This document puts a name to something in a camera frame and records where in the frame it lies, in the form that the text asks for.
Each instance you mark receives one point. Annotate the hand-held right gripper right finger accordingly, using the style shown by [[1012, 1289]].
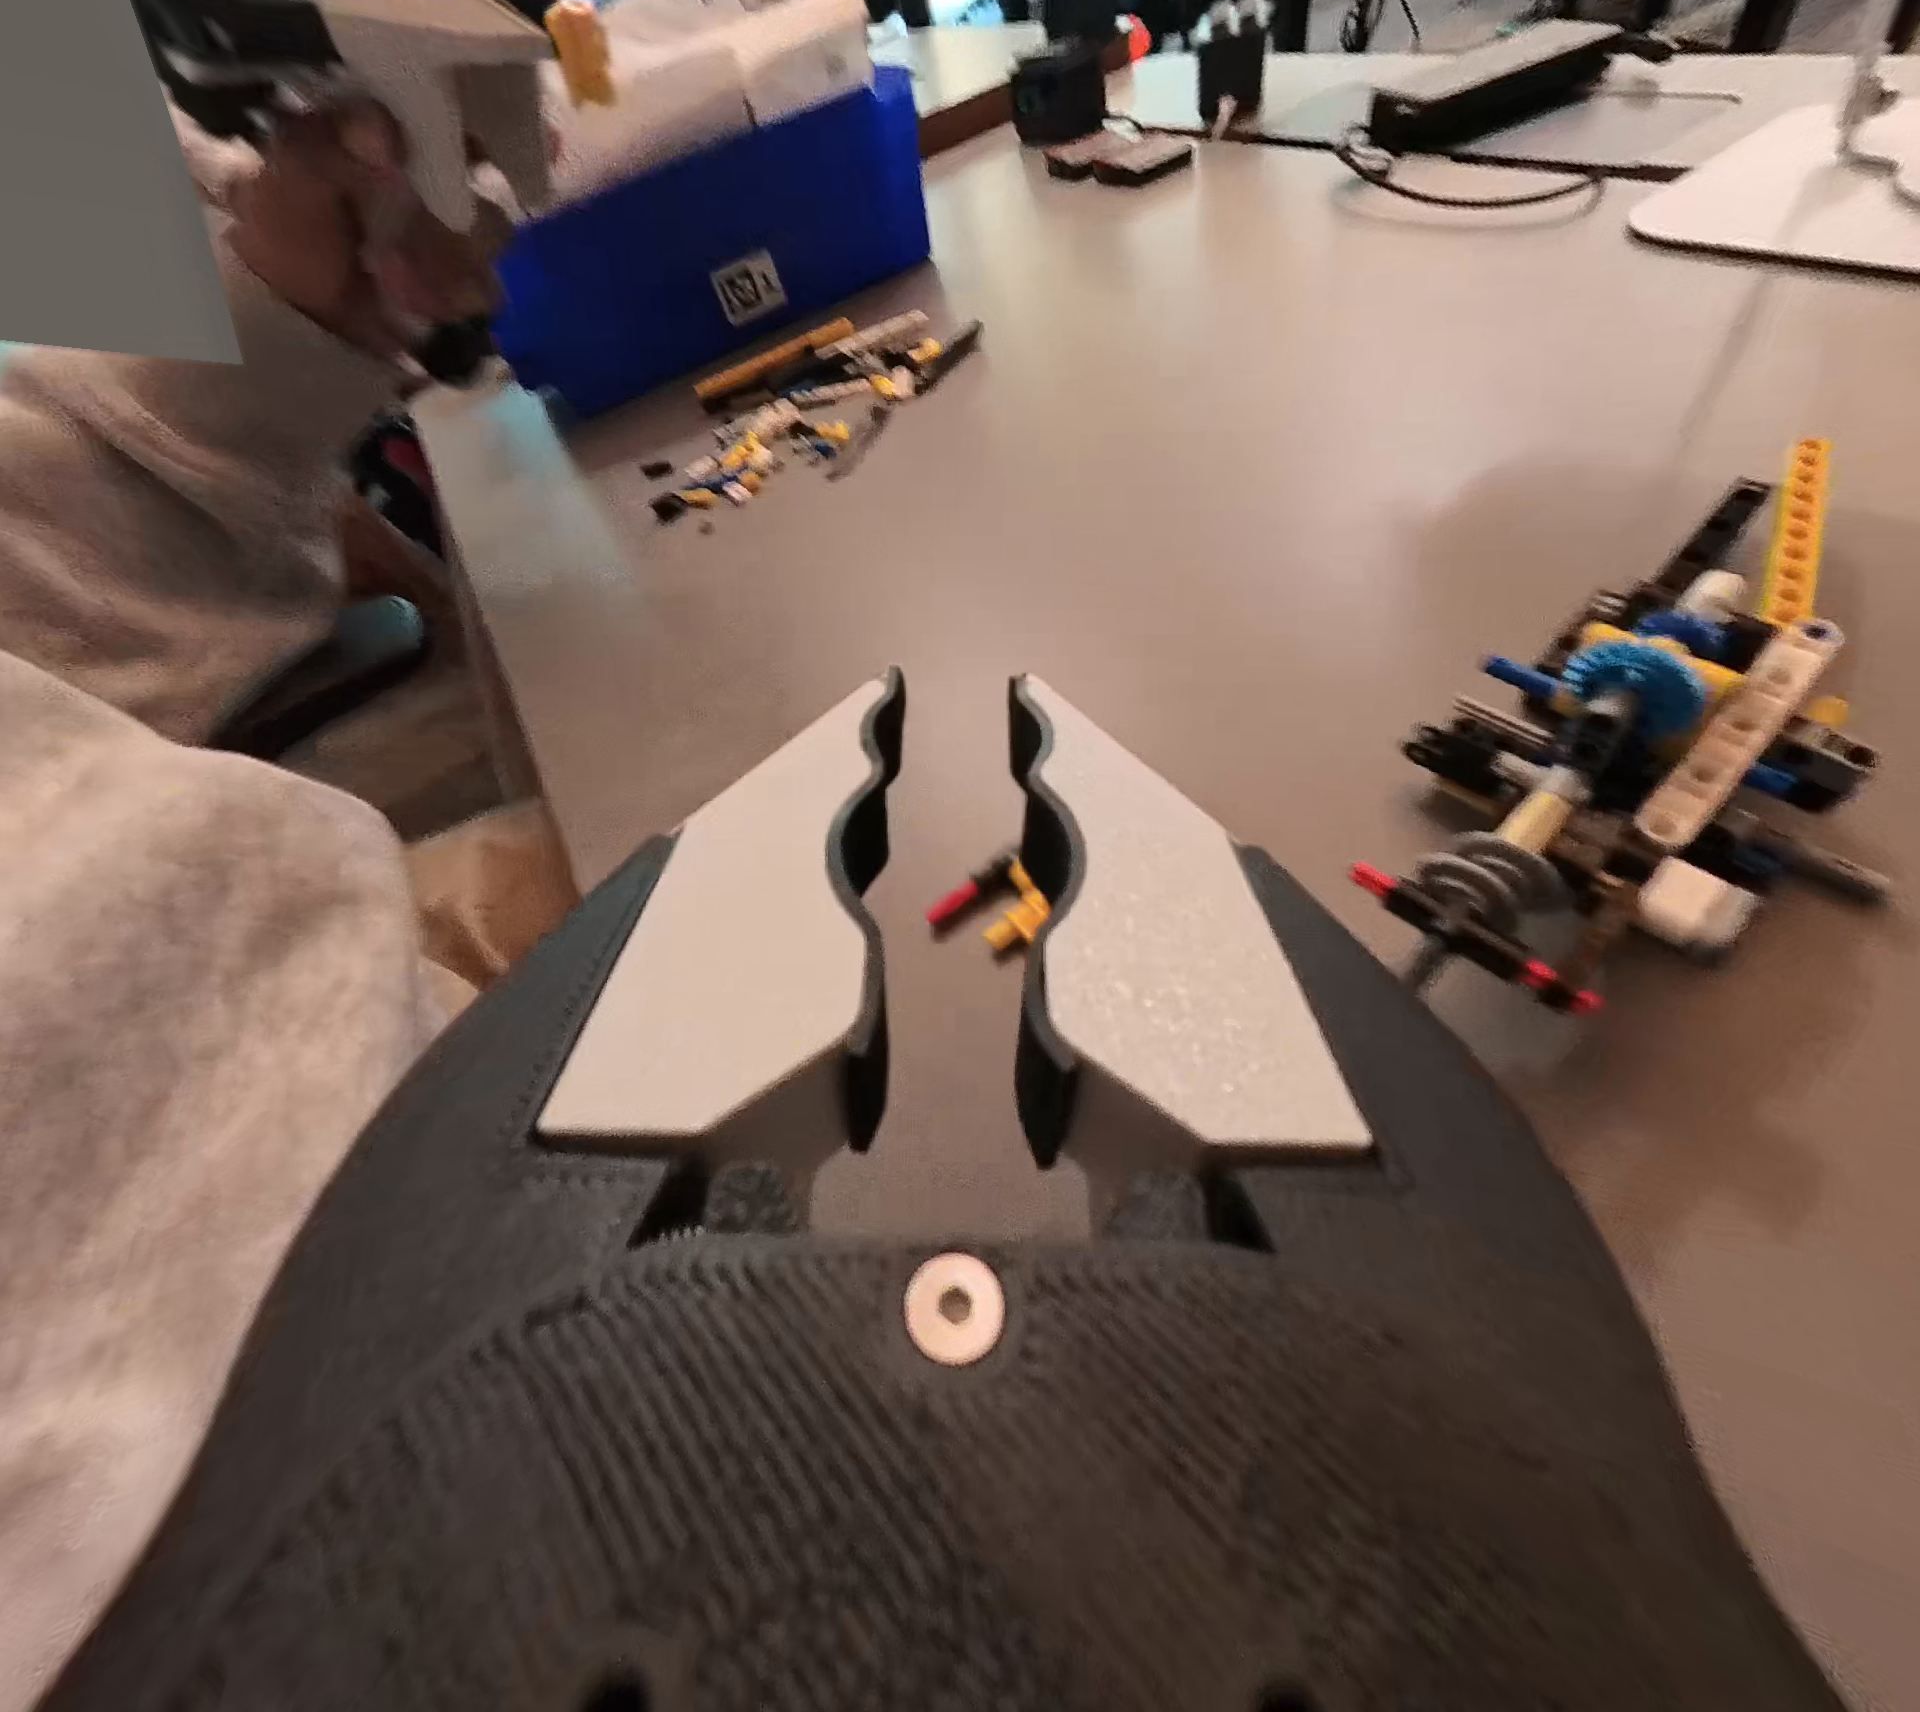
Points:
[[1184, 992]]

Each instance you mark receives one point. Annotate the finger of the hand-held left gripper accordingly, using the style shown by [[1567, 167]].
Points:
[[434, 28], [464, 136]]

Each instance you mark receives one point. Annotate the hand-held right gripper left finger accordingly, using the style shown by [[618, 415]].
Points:
[[721, 947]]

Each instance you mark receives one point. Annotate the yellow lego brick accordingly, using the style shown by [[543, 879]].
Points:
[[579, 53]]

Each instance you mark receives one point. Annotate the person's left forearm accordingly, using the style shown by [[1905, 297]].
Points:
[[150, 496]]

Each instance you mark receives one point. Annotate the red and yellow lego connector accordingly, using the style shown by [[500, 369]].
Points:
[[1022, 911]]

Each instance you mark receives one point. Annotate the pile of loose lego pieces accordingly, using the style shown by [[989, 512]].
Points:
[[811, 362]]

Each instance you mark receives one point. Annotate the partly built lego model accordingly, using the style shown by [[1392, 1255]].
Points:
[[1651, 722]]

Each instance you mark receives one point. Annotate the person's left hand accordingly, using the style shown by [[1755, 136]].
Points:
[[339, 226]]

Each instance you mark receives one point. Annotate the blue plastic bin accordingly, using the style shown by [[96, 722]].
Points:
[[631, 273]]

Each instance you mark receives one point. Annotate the black cube charger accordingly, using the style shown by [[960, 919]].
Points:
[[1059, 92]]

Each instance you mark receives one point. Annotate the small black flat case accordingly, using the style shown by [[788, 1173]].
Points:
[[1149, 159], [1073, 161]]

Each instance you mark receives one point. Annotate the black charger with white plugs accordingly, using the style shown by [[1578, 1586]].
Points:
[[1233, 70]]

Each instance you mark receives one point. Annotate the black power adapter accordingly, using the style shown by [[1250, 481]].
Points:
[[1501, 85]]

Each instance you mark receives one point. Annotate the white monitor stand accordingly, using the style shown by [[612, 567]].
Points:
[[1784, 196]]

